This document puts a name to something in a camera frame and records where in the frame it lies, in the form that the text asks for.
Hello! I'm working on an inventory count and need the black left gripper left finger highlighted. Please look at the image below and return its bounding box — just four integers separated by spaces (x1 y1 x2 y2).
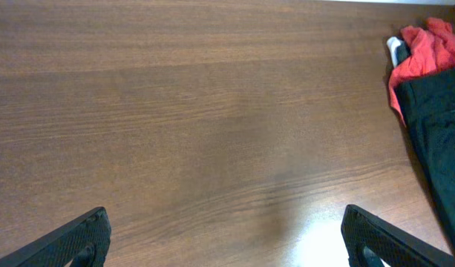
0 207 111 267

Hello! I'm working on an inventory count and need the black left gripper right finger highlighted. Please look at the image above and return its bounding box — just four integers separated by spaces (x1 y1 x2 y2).
341 205 455 267

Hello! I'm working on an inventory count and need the black garment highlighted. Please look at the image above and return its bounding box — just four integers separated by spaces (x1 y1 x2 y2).
395 68 455 251

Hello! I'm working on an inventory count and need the white garment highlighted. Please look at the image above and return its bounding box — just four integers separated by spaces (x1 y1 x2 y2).
386 36 404 67

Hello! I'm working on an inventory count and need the red garment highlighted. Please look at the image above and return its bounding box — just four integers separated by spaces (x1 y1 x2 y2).
388 17 455 121

